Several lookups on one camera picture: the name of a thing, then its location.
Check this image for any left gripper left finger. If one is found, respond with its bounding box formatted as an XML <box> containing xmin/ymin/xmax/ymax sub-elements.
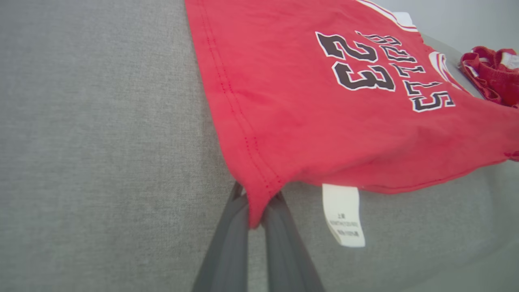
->
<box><xmin>192</xmin><ymin>182</ymin><xmax>249</xmax><ymax>292</ymax></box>

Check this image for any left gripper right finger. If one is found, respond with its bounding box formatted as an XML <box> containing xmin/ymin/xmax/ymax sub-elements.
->
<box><xmin>261</xmin><ymin>191</ymin><xmax>325</xmax><ymax>292</ymax></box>

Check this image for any red basketball jersey number 23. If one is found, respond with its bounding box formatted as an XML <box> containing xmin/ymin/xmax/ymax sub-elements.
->
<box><xmin>184</xmin><ymin>0</ymin><xmax>519</xmax><ymax>248</ymax></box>

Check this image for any red shorts white side stripe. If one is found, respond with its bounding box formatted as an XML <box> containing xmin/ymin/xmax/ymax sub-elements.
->
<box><xmin>459</xmin><ymin>46</ymin><xmax>519</xmax><ymax>109</ymax></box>

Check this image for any grey fabric sofa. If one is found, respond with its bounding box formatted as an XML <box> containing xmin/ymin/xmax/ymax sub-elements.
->
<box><xmin>0</xmin><ymin>0</ymin><xmax>519</xmax><ymax>292</ymax></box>

